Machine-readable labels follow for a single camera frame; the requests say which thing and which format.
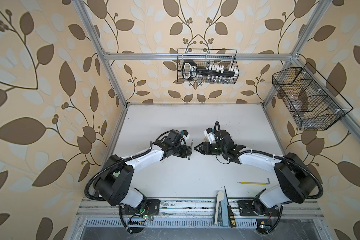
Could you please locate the green pen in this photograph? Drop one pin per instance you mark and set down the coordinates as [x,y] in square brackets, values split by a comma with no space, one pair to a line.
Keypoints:
[191,147]

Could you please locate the wire basket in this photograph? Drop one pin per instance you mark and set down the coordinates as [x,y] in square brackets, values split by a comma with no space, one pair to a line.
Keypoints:
[314,103]
[226,57]

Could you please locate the aluminium front rail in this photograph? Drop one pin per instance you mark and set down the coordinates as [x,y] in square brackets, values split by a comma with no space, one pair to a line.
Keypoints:
[181,213]

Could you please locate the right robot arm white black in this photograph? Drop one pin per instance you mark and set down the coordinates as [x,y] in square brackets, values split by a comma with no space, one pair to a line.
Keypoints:
[296,183]

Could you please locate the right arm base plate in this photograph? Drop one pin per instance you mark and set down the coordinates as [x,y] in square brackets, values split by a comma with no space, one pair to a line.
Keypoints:
[250,208]

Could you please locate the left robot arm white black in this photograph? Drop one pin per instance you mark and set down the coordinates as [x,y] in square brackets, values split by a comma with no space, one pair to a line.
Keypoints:
[113,182]

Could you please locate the right wire basket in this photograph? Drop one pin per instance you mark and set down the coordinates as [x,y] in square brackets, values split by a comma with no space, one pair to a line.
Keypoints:
[314,103]

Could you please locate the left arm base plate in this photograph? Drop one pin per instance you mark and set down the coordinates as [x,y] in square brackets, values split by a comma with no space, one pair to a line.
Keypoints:
[149,207]

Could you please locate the back wire basket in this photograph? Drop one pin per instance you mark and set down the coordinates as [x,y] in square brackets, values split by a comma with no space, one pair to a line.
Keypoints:
[226,57]

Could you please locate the black socket set rail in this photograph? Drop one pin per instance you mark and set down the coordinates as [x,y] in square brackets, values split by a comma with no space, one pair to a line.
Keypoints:
[190,70]

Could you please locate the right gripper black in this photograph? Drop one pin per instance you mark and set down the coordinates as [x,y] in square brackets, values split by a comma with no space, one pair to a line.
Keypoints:
[205,146]

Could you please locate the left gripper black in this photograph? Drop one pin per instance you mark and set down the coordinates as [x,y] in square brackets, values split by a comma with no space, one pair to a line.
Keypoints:
[186,153]

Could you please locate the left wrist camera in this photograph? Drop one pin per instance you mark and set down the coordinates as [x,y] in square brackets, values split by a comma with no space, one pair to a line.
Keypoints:
[183,133]

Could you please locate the beige blue utility tool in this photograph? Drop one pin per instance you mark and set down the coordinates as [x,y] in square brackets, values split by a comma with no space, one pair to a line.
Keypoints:
[221,210]

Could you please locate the black screwdriver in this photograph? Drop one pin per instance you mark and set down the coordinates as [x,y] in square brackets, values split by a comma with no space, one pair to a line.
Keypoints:
[231,215]

